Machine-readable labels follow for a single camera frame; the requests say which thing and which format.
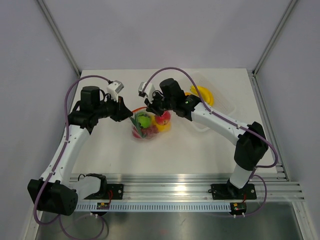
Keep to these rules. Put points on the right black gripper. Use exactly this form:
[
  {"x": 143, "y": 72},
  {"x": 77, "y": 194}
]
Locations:
[{"x": 152, "y": 108}]

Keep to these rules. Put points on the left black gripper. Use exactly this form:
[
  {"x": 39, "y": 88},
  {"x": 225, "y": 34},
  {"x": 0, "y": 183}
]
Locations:
[{"x": 122, "y": 112}]

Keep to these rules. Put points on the green spring onion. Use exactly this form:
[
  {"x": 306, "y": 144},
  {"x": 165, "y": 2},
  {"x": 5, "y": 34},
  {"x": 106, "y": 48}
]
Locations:
[{"x": 134, "y": 123}]

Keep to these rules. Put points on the red apple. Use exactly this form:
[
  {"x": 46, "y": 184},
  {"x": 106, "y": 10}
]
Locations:
[{"x": 163, "y": 119}]

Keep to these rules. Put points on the green apple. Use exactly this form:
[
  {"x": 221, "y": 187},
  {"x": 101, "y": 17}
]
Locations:
[{"x": 143, "y": 120}]

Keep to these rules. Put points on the clear orange-zip bag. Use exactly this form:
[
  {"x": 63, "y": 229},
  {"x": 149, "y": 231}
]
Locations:
[{"x": 143, "y": 109}]

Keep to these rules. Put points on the yellow bell pepper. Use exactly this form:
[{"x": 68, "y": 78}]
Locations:
[{"x": 163, "y": 128}]

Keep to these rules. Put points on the purple grape bunch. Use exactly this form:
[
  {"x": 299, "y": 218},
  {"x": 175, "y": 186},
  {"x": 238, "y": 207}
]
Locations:
[{"x": 150, "y": 132}]

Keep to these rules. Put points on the red pomegranate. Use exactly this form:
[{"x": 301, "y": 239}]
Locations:
[{"x": 135, "y": 133}]

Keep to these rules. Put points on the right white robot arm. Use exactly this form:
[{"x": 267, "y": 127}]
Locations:
[{"x": 247, "y": 139}]

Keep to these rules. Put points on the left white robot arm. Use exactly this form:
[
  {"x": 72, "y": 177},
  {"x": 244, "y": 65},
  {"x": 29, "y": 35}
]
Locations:
[{"x": 52, "y": 192}]

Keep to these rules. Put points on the yellow banana bunch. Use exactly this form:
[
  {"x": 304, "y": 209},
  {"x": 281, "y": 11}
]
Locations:
[{"x": 205, "y": 93}]

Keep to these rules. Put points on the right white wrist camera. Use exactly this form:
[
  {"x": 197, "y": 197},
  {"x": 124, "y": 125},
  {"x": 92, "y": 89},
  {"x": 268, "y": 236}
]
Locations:
[{"x": 146, "y": 91}]

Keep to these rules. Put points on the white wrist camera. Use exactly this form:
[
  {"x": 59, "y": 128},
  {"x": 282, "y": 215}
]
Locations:
[
  {"x": 113, "y": 89},
  {"x": 146, "y": 91}
]

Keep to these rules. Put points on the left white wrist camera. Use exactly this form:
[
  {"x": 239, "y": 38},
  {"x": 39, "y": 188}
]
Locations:
[{"x": 113, "y": 89}]

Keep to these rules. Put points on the left aluminium frame post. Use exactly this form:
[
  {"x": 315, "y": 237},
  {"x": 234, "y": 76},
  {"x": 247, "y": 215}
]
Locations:
[{"x": 58, "y": 36}]

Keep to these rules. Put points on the aluminium frame post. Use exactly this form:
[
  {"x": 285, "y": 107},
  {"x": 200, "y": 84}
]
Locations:
[
  {"x": 58, "y": 36},
  {"x": 275, "y": 35}
]

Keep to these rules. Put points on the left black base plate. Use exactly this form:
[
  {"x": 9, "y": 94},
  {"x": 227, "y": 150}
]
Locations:
[{"x": 115, "y": 191}]

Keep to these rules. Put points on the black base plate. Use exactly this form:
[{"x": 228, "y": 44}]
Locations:
[
  {"x": 224, "y": 191},
  {"x": 115, "y": 191}
]

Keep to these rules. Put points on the white slotted cable duct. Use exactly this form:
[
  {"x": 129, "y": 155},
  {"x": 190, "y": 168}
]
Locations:
[{"x": 148, "y": 207}]

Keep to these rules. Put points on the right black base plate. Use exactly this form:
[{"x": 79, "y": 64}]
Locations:
[{"x": 224, "y": 191}]

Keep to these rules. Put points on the aluminium mounting rail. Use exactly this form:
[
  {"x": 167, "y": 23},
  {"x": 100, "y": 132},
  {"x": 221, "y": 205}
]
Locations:
[{"x": 194, "y": 187}]

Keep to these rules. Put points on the right aluminium frame post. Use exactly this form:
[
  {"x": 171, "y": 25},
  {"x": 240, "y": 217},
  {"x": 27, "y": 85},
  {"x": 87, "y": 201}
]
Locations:
[{"x": 275, "y": 35}]

